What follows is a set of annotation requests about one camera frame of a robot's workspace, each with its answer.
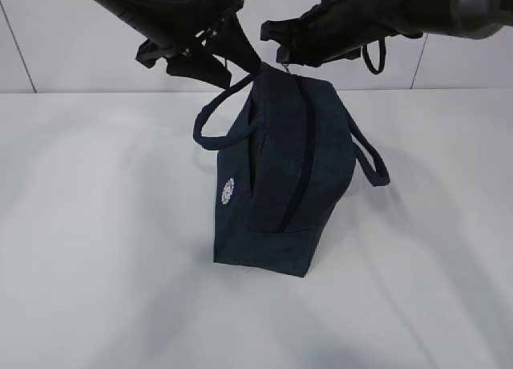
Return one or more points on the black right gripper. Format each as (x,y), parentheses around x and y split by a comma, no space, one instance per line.
(326,34)

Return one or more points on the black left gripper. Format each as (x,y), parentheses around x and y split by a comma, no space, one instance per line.
(176,30)

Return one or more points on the dark navy lunch bag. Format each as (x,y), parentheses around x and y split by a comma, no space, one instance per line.
(287,149)

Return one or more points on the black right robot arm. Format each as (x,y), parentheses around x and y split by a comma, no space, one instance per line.
(466,19)

